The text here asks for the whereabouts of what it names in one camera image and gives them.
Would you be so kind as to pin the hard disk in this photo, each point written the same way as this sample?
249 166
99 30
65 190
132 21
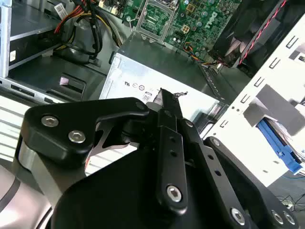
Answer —
276 143

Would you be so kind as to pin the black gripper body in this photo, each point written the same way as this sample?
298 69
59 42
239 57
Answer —
114 202

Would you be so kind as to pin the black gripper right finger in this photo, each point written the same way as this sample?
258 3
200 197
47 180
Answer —
238 186

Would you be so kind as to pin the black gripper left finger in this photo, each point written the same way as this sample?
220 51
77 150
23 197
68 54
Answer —
59 124

